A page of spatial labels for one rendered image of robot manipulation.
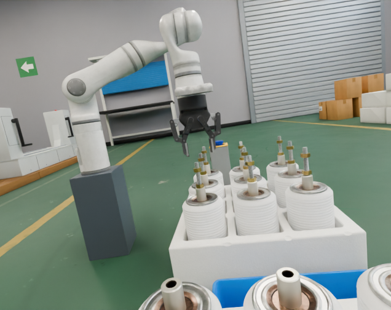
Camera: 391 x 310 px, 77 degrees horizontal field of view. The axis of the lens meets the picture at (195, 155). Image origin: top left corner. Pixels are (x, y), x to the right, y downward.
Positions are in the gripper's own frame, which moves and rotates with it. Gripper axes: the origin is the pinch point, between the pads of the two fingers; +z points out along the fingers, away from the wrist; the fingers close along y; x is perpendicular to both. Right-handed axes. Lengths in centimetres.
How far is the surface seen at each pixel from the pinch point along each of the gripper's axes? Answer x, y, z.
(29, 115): -551, 297, -62
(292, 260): 23.1, -12.0, 21.9
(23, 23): -546, 259, -254
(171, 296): 43.1, 11.1, 7.6
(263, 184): 6.9, -14.2, 10.8
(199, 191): 12.4, 3.2, 7.6
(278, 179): 6.6, -18.4, 10.6
